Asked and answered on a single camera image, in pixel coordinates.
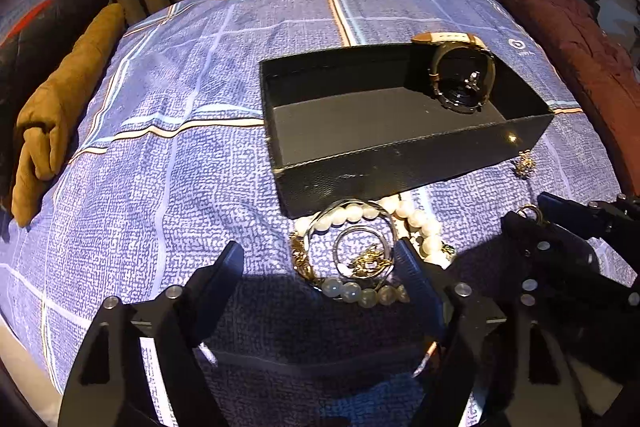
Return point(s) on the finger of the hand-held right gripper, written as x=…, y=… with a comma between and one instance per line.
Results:
x=595, y=219
x=560, y=257

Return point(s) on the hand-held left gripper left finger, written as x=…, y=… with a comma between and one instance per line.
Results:
x=227, y=264

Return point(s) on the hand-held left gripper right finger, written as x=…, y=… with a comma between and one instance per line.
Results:
x=415, y=272

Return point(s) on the gold pendant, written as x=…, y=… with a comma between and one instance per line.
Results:
x=371, y=262

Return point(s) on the small silver bangle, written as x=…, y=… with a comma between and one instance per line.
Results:
x=341, y=242

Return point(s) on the black rectangular box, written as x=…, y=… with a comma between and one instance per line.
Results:
x=360, y=107

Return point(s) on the gold brooch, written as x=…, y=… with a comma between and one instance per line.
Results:
x=525, y=164

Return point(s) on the maroon cushion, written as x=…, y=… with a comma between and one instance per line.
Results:
x=580, y=42

